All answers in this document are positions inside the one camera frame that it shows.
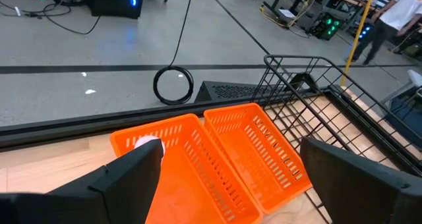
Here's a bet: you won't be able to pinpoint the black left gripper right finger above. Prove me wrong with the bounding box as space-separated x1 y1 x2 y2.
299 137 422 224

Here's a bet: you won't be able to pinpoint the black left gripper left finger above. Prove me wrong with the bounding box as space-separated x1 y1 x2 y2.
0 138 165 224

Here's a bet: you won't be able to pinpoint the black wire basket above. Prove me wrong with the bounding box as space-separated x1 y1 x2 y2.
251 54 422 224

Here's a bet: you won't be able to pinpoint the orange plastic basket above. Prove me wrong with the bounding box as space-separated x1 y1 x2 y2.
109 113 264 224
203 102 313 215

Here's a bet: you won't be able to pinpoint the computer tower green lights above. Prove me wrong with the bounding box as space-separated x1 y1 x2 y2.
309 12 344 42

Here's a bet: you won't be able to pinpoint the person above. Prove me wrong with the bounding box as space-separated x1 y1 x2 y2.
345 0 422 67

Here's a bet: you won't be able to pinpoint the computer tower blue lights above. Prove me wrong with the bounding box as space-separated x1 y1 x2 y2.
88 0 146 20

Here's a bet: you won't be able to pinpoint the coiled black floor cable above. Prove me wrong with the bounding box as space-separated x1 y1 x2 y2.
152 0 195 106

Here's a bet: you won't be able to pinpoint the yellow hanging strap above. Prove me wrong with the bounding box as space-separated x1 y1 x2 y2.
339 0 378 87

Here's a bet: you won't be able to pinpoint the tangled black floor cables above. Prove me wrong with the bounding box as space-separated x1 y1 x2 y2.
0 0 102 36

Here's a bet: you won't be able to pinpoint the black workbench frame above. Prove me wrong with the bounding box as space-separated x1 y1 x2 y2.
261 0 334 29

